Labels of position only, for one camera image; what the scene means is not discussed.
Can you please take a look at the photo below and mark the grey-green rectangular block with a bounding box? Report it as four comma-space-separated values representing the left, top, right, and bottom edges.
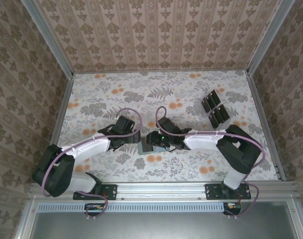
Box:
140, 140, 154, 153

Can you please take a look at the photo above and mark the aluminium frame post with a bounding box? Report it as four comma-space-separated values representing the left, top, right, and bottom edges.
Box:
247, 0, 296, 75
21, 0, 75, 78

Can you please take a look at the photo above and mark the grey slotted cable duct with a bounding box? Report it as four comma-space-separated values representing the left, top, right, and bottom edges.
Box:
38, 202, 242, 213

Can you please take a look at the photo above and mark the aluminium mounting rail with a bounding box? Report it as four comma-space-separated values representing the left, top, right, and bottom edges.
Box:
29, 181, 301, 200

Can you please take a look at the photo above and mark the aluminium table side rail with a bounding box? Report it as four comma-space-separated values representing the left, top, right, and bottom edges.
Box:
39, 74, 75, 182
247, 73, 286, 181

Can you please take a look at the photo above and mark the black credit card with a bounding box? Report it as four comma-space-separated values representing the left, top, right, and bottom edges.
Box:
213, 108, 224, 125
217, 104, 229, 122
205, 93, 216, 109
208, 112, 219, 129
201, 96, 211, 113
209, 89, 221, 107

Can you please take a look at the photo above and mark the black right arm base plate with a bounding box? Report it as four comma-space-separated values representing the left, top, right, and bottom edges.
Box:
205, 183, 252, 201

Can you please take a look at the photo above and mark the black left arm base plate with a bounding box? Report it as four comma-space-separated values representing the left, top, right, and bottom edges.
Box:
73, 184, 117, 201

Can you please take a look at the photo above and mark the black battery holder rack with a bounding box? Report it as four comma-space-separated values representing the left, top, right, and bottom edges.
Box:
200, 89, 238, 130

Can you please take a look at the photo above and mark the grey metal panel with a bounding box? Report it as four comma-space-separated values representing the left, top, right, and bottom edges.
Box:
15, 199, 303, 239

